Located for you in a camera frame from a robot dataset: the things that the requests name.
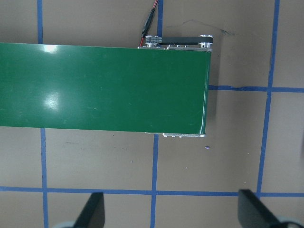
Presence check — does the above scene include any green belt conveyor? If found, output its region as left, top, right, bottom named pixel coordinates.
left=0, top=34, right=214, bottom=139

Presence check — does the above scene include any red and black cable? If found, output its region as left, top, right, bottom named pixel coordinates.
left=139, top=0, right=159, bottom=48

